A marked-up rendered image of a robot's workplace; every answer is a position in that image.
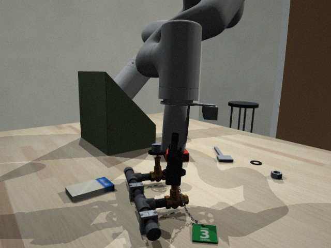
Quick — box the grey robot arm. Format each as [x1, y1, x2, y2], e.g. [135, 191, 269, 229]
[114, 0, 245, 103]

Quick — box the dark grey cylinder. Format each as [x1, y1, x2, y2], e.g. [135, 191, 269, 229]
[152, 143, 161, 152]

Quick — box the red box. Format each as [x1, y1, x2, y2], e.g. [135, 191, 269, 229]
[163, 149, 189, 162]

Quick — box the dark grey hex nut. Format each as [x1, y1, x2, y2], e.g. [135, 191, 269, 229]
[270, 170, 282, 179]

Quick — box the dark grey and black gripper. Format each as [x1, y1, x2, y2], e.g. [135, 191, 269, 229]
[160, 101, 195, 186]

